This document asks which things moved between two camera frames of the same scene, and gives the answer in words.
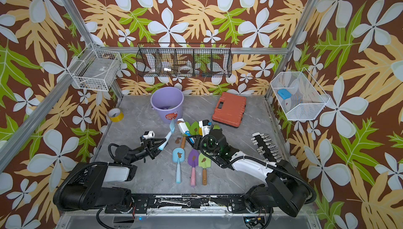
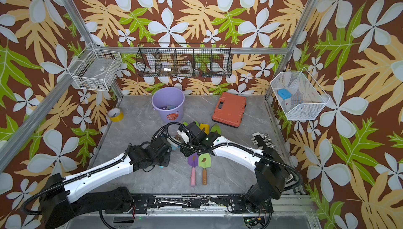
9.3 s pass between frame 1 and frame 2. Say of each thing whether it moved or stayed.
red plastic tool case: stayed
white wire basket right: stayed
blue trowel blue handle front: moved
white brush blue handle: moved
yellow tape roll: stayed
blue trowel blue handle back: moved
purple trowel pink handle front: stayed
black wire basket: stayed
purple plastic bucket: stayed
